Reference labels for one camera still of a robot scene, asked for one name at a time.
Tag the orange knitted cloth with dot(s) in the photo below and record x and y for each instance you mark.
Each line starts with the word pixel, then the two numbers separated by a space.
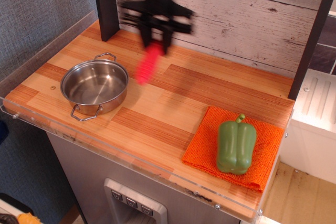
pixel 202 150

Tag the red handled metal fork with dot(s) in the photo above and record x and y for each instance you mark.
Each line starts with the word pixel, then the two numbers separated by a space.
pixel 147 65

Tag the green toy bell pepper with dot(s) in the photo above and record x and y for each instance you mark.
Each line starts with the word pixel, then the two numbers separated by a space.
pixel 235 145

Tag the clear acrylic edge guard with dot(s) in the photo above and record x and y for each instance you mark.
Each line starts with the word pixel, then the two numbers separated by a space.
pixel 241 204

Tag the dark shelf post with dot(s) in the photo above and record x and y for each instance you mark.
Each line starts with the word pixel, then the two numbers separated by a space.
pixel 315 33
pixel 108 18

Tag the white toy sink unit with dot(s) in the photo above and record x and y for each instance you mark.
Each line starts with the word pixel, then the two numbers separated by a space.
pixel 309 142

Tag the dark left shelf post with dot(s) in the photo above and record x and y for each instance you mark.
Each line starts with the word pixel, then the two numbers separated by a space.
pixel 108 18

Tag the grey toy fridge cabinet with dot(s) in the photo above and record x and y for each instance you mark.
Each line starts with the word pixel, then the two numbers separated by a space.
pixel 87 170

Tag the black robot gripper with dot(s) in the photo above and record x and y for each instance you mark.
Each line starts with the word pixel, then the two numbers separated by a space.
pixel 159 14

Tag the stainless steel pot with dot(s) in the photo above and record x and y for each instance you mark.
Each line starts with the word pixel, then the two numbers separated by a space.
pixel 95 86

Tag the dark right shelf post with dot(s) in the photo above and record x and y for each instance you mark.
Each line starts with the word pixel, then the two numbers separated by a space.
pixel 315 33

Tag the silver dispenser panel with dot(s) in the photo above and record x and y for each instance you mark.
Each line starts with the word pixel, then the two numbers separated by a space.
pixel 127 205

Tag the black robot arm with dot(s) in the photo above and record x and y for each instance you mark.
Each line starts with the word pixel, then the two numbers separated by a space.
pixel 129 19

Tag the orange object bottom left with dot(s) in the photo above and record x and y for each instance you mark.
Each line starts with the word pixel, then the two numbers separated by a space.
pixel 25 218

